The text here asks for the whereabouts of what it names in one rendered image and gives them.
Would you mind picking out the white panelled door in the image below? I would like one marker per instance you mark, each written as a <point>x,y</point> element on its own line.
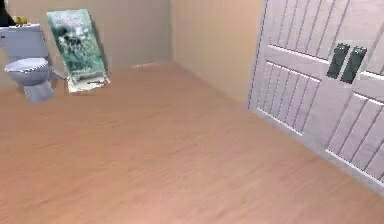
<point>293,63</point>
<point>363,130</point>

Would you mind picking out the white toilet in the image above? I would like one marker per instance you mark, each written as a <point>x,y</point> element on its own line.
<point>25,56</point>

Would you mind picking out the black object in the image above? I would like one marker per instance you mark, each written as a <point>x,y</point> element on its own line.
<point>5,15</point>

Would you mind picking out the yellow flower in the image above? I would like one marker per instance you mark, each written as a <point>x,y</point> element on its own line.
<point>20,20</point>

